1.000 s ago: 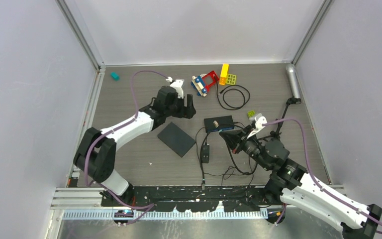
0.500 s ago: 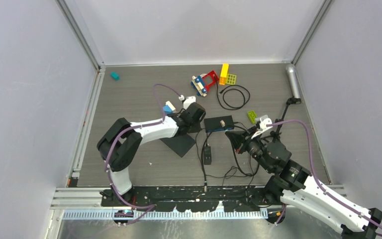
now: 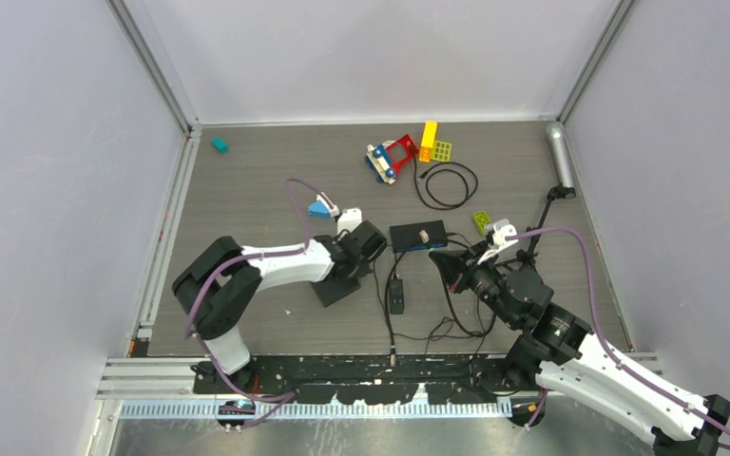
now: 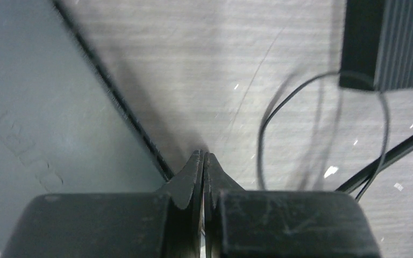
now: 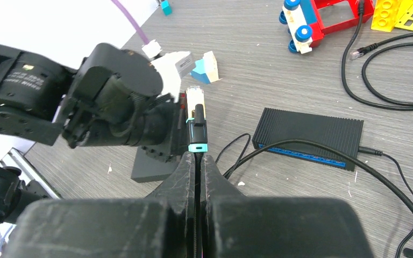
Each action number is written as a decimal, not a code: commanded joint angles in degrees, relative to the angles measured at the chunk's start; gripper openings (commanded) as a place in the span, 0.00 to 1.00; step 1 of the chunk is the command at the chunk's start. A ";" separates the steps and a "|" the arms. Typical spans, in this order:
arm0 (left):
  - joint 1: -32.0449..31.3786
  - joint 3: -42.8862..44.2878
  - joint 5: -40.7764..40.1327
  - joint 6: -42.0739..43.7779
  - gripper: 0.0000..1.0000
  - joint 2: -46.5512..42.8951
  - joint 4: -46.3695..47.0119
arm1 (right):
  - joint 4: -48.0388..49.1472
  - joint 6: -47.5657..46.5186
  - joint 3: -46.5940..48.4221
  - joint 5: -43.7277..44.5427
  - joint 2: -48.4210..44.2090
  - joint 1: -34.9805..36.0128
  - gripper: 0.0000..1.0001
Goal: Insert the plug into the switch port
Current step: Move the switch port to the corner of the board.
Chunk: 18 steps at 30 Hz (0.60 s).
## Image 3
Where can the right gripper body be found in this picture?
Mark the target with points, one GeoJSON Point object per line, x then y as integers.
{"type": "Point", "coordinates": [480, 278]}

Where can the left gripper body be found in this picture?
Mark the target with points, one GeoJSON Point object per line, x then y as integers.
{"type": "Point", "coordinates": [362, 268]}

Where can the blue white toy brick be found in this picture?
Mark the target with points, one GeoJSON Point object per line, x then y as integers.
{"type": "Point", "coordinates": [323, 208]}

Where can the black network switch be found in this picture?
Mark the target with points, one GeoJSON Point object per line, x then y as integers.
{"type": "Point", "coordinates": [418, 236]}

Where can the green toy brick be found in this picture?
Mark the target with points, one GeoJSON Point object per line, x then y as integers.
{"type": "Point", "coordinates": [482, 222]}

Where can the black power adapter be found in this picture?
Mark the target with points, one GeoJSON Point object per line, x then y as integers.
{"type": "Point", "coordinates": [396, 296]}

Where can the silver microphone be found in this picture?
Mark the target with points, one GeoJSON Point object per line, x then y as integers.
{"type": "Point", "coordinates": [557, 141]}

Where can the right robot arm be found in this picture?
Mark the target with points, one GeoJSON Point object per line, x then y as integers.
{"type": "Point", "coordinates": [557, 350]}

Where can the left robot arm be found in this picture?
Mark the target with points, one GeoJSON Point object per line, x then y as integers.
{"type": "Point", "coordinates": [216, 288]}

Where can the red blue toy vehicle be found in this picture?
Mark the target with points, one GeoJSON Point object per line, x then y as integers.
{"type": "Point", "coordinates": [388, 158]}

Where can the lime green grid plate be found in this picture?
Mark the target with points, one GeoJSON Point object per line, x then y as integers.
{"type": "Point", "coordinates": [441, 151]}

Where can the yellow toy brick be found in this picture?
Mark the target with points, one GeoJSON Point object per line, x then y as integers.
{"type": "Point", "coordinates": [427, 141]}

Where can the teal block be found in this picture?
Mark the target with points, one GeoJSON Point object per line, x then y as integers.
{"type": "Point", "coordinates": [219, 145]}

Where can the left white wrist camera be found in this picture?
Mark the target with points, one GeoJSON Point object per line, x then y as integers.
{"type": "Point", "coordinates": [348, 220]}

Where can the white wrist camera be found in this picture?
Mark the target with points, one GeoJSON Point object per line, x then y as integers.
{"type": "Point", "coordinates": [348, 220]}
{"type": "Point", "coordinates": [500, 235]}

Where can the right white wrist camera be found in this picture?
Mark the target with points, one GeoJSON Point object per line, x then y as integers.
{"type": "Point", "coordinates": [500, 235]}

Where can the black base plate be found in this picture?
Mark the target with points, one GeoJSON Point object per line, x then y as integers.
{"type": "Point", "coordinates": [462, 378]}

